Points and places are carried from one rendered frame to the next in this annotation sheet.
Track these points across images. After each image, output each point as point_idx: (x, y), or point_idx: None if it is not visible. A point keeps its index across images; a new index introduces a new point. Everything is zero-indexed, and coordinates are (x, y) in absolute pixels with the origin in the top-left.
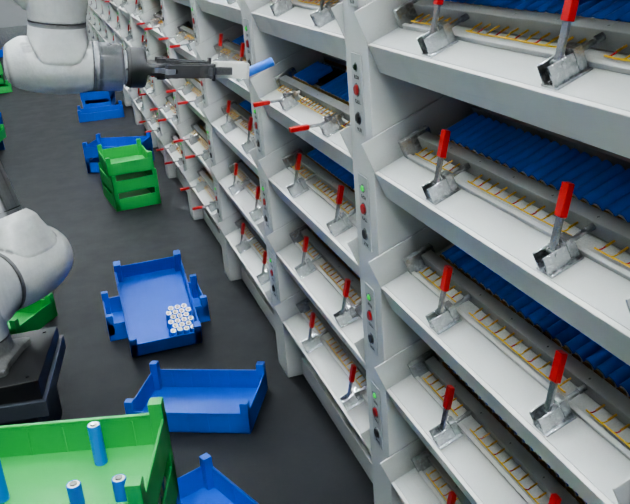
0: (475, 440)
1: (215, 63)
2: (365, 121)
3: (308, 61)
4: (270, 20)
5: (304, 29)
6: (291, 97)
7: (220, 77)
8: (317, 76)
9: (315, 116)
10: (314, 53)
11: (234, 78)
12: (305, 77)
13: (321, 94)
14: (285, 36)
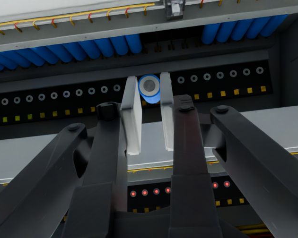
0: None
1: (127, 151)
2: None
3: None
4: (211, 150)
5: (3, 175)
6: (164, 8)
7: (121, 104)
8: (205, 30)
9: (40, 8)
10: (295, 40)
11: (126, 87)
12: (228, 25)
13: (76, 39)
14: (150, 131)
